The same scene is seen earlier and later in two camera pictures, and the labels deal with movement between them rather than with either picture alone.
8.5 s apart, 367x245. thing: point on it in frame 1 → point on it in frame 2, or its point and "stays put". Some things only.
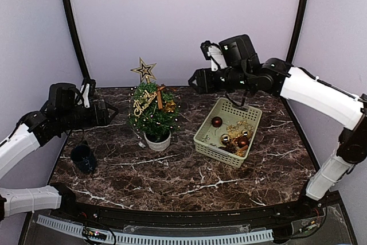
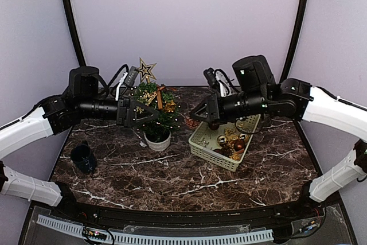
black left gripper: (102, 113) → (128, 120)
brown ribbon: (159, 94) stays put
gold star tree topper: (145, 71) stays put
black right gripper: (205, 84) → (215, 113)
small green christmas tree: (155, 113) stays put
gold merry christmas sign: (144, 100) stays put
